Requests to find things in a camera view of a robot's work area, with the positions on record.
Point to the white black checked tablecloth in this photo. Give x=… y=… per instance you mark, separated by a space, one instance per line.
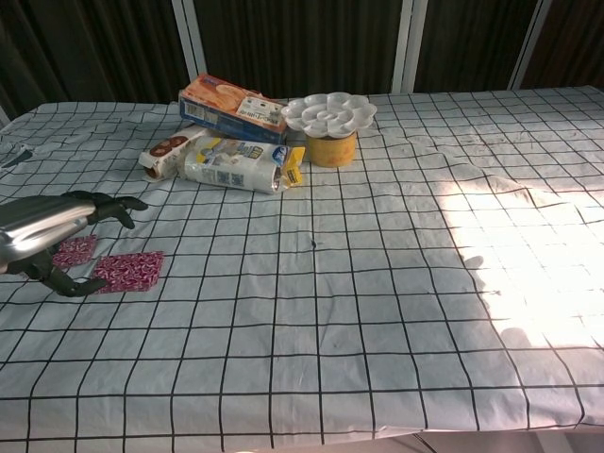
x=302 y=330

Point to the pink patterned packet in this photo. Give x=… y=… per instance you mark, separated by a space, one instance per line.
x=78 y=250
x=127 y=271

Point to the white flower paint palette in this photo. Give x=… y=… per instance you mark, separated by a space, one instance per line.
x=325 y=113

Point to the white brown cookie pack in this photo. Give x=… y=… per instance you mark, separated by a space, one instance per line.
x=165 y=151

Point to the yellow tape roll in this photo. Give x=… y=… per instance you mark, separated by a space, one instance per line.
x=330 y=148

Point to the white window frame post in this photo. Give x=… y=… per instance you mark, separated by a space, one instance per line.
x=408 y=47
x=188 y=47
x=531 y=45

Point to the dark brown curtain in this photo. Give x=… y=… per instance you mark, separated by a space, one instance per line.
x=292 y=38

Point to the white yellow plastic snack bag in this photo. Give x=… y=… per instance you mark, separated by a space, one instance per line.
x=226 y=165

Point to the orange biscuit box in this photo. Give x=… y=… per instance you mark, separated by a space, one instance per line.
x=226 y=101

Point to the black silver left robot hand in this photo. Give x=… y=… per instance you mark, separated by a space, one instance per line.
x=42 y=222

